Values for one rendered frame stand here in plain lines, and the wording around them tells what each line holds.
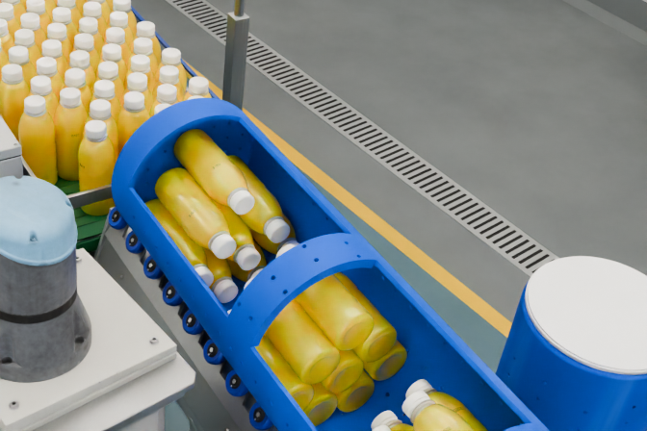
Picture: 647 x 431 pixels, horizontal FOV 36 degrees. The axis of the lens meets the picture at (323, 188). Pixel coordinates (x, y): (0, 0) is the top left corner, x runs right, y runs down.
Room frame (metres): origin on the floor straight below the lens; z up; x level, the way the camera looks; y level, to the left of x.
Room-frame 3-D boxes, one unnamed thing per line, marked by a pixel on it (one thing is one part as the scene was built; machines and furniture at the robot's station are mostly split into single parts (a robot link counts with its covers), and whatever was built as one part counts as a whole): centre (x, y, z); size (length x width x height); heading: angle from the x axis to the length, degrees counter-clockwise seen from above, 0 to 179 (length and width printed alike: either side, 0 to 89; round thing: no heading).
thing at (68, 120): (1.61, 0.51, 0.99); 0.07 x 0.07 x 0.18
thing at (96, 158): (1.52, 0.44, 0.99); 0.07 x 0.07 x 0.18
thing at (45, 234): (0.91, 0.36, 1.34); 0.13 x 0.12 x 0.14; 72
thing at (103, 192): (1.55, 0.34, 0.96); 0.40 x 0.01 x 0.03; 129
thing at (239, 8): (2.01, 0.24, 1.18); 0.06 x 0.06 x 0.16
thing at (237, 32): (2.01, 0.24, 0.55); 0.04 x 0.04 x 1.10; 39
